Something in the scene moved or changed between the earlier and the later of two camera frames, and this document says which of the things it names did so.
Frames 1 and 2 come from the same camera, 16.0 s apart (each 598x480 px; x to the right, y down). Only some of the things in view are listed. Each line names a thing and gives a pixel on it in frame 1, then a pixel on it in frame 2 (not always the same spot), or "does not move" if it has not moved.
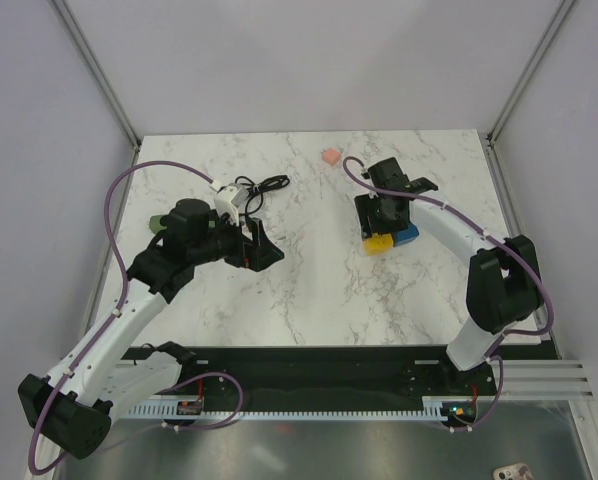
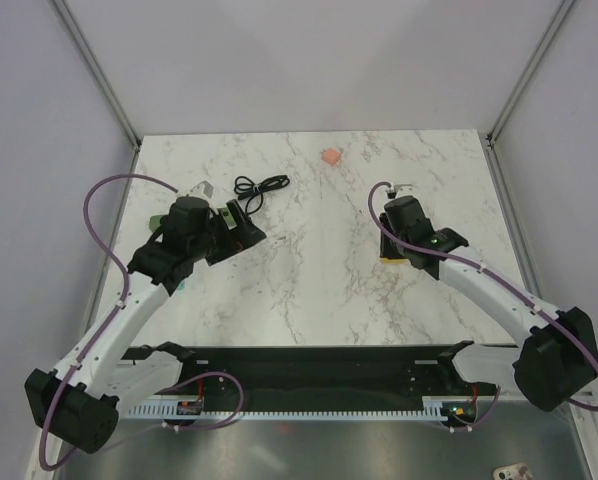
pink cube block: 331,156 does not move
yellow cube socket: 378,243 → 395,262
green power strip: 155,224 does not move
